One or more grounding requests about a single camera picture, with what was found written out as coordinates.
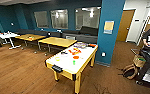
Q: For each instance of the dark glass wall window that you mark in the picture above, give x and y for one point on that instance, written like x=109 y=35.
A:
x=59 y=18
x=41 y=19
x=87 y=18

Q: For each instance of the grey tabletop box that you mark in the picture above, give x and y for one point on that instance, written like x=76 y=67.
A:
x=80 y=45

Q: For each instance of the brown wooden door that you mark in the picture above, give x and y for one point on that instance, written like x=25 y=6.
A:
x=125 y=26

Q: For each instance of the green cup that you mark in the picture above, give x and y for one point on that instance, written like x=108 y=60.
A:
x=74 y=62

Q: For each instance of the long wooden table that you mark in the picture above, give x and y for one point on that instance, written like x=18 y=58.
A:
x=29 y=37

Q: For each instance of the dark high-back sofa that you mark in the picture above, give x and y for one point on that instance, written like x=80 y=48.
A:
x=82 y=33

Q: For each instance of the long dark bench sofa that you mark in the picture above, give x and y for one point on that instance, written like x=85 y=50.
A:
x=41 y=32

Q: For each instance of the yellow wall poster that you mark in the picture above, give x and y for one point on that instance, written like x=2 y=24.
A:
x=108 y=27

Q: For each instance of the brown backpack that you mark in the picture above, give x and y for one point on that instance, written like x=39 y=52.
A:
x=130 y=71

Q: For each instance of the red flat object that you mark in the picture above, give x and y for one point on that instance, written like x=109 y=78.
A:
x=92 y=45

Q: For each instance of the low white wall outlet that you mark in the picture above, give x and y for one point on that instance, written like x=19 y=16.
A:
x=103 y=54

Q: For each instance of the yellow perforated plastic bowl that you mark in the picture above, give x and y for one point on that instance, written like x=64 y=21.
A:
x=57 y=59

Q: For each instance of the black power unit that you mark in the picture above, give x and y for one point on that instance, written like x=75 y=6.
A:
x=57 y=69

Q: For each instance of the small white table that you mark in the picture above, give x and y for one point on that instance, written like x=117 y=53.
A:
x=7 y=35

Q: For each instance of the tan open basket box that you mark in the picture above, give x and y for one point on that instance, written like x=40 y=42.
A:
x=139 y=60

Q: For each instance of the air hockey table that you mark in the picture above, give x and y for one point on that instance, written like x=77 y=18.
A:
x=86 y=55

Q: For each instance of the black ping pong paddle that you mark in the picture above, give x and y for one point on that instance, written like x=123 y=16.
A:
x=63 y=52

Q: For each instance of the wooden table metal legs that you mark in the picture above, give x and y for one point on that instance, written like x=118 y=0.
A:
x=57 y=41

